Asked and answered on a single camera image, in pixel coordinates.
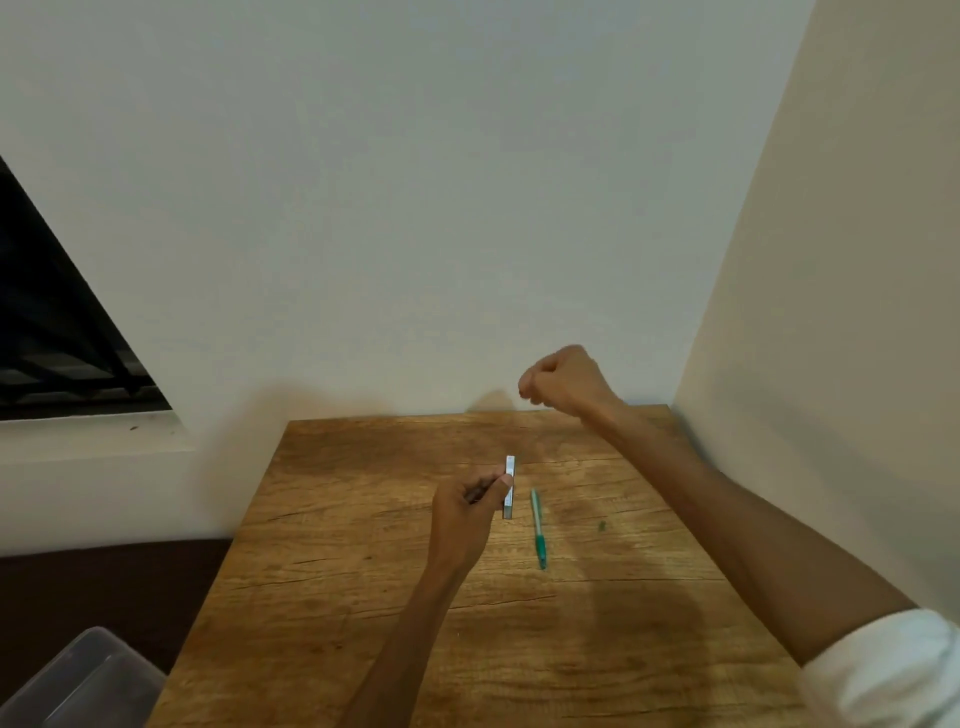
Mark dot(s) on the green pen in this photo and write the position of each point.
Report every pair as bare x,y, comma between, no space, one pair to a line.
538,529

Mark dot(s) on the person's right hand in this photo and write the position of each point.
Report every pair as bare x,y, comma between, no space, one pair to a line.
564,384

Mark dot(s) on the wooden table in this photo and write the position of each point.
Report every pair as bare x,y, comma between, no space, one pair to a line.
480,592

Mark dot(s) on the white rolled shirt sleeve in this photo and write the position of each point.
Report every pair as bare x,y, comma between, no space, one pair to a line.
889,671

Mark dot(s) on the clear plastic storage bin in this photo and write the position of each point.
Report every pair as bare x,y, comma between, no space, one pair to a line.
79,686

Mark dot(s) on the person's left forearm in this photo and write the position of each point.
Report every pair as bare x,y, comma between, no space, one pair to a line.
397,651

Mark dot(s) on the person's right fingers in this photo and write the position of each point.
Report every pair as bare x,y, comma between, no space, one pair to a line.
534,384

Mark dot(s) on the small white box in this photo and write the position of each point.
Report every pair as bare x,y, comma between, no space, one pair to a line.
509,487

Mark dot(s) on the person's right forearm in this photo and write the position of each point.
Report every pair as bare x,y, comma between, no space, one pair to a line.
742,536

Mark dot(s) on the person's left fingers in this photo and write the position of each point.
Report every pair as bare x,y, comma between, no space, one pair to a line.
491,484

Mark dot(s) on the person's left hand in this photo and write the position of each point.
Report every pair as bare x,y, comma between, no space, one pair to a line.
459,525

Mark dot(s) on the dark window with grille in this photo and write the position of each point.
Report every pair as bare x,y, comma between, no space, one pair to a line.
56,330

